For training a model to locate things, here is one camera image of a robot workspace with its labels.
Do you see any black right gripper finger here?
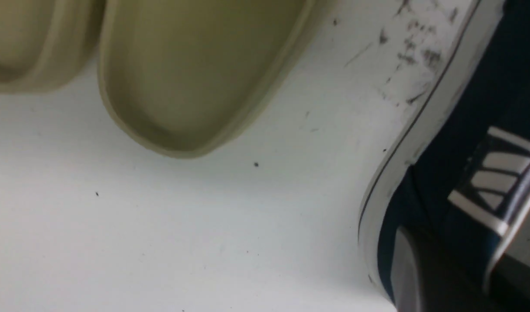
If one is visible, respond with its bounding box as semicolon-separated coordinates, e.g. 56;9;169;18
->
391;226;495;312

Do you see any navy slip-on shoe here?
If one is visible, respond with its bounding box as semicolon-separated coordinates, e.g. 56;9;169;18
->
358;0;530;312

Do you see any olive green slipper right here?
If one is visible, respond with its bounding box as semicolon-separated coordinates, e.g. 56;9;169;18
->
98;0;333;159

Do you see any olive green slipper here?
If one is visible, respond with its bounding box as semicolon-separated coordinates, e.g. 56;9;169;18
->
98;0;333;159
0;0;106;94

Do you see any olive green slipper left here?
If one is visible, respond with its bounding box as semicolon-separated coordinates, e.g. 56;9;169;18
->
0;0;106;94

